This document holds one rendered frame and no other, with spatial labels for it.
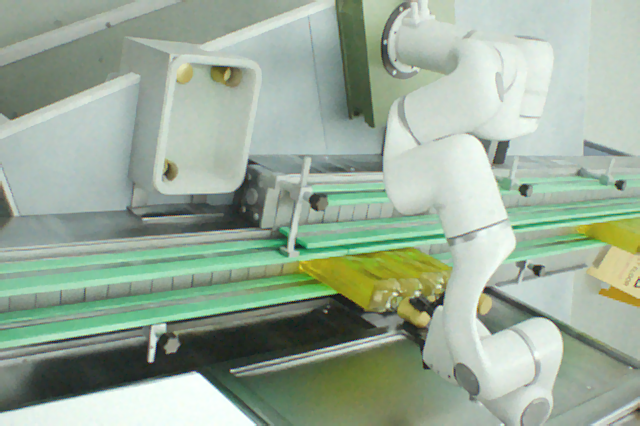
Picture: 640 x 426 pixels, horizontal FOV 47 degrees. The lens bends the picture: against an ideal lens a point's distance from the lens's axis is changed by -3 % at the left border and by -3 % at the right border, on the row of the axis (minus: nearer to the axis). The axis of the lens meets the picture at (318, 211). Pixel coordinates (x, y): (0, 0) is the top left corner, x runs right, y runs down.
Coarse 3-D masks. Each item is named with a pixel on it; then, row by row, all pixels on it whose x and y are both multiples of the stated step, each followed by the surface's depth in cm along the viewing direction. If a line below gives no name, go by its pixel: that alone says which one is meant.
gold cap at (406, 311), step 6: (402, 300) 121; (402, 306) 121; (408, 306) 120; (402, 312) 120; (408, 312) 119; (414, 312) 119; (420, 312) 118; (402, 318) 121; (408, 318) 120; (414, 318) 119; (420, 318) 119; (426, 318) 120; (414, 324) 119; (420, 324) 119
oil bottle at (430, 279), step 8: (384, 256) 137; (392, 256) 137; (400, 256) 138; (408, 256) 139; (400, 264) 135; (408, 264) 134; (416, 264) 135; (424, 264) 136; (408, 272) 133; (416, 272) 132; (424, 272) 132; (432, 272) 133; (424, 280) 131; (432, 280) 131; (440, 280) 132; (424, 288) 131; (432, 288) 131
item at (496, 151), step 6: (480, 138) 175; (486, 144) 173; (492, 144) 173; (498, 144) 175; (504, 144) 176; (486, 150) 174; (492, 150) 174; (498, 150) 176; (504, 150) 177; (492, 156) 175; (498, 156) 176; (504, 156) 178; (492, 162) 176; (498, 162) 177; (504, 162) 179
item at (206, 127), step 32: (192, 64) 121; (224, 64) 117; (256, 64) 121; (192, 96) 123; (224, 96) 127; (256, 96) 123; (160, 128) 114; (192, 128) 125; (224, 128) 128; (160, 160) 115; (192, 160) 127; (224, 160) 129; (160, 192) 117; (192, 192) 121
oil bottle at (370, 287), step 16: (352, 256) 133; (320, 272) 133; (336, 272) 130; (352, 272) 127; (368, 272) 126; (384, 272) 128; (336, 288) 130; (352, 288) 127; (368, 288) 124; (384, 288) 123; (400, 288) 125; (368, 304) 124; (384, 304) 123
